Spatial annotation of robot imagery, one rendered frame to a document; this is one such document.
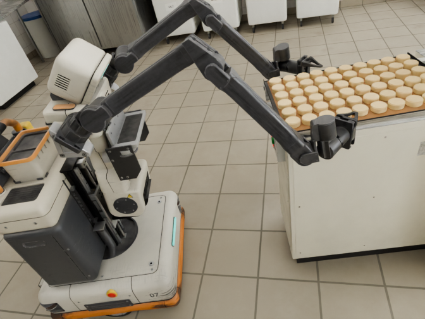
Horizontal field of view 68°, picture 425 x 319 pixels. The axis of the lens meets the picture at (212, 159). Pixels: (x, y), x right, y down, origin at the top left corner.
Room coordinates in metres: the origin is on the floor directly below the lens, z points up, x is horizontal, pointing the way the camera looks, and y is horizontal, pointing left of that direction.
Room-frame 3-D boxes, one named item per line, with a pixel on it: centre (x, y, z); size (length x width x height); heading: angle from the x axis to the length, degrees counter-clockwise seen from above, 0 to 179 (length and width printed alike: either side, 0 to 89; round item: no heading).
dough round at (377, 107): (0.85, -0.58, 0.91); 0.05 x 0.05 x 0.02
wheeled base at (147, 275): (1.15, 0.61, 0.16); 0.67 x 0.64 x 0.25; 83
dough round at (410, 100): (0.84, -0.69, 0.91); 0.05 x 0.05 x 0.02
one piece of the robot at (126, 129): (1.11, 0.32, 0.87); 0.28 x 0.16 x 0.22; 173
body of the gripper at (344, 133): (0.76, -0.40, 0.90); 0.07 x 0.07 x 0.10; 38
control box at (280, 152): (1.05, -0.28, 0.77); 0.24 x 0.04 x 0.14; 172
